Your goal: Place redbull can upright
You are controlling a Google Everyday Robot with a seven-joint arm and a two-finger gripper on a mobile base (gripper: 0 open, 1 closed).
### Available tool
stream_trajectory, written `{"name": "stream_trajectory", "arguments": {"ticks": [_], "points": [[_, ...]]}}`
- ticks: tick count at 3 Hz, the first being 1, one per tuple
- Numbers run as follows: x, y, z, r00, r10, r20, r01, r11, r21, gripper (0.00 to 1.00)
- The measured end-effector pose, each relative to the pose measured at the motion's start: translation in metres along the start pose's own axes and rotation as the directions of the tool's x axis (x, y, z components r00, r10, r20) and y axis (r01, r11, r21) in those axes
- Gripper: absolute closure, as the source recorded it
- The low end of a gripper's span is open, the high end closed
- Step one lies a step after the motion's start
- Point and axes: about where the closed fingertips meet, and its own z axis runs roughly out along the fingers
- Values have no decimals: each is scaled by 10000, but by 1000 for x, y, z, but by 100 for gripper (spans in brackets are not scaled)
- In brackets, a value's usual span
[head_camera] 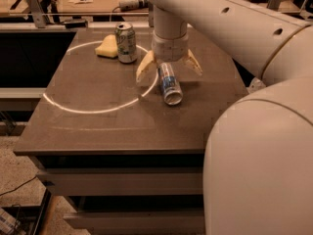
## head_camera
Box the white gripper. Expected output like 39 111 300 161
136 6 202 86

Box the silver blue redbull can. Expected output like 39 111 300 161
157 63 183 106

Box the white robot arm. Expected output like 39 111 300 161
149 0 313 235

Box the green white soda can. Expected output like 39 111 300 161
114 22 137 64

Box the yellow sponge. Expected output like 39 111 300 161
95 34 117 58

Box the grey drawer cabinet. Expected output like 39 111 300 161
15 29 246 235

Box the black floor crate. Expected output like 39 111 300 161
0 190 51 235

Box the grey metal bracket left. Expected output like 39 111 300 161
25 0 47 28

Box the black floor cable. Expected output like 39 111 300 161
0 175 38 198

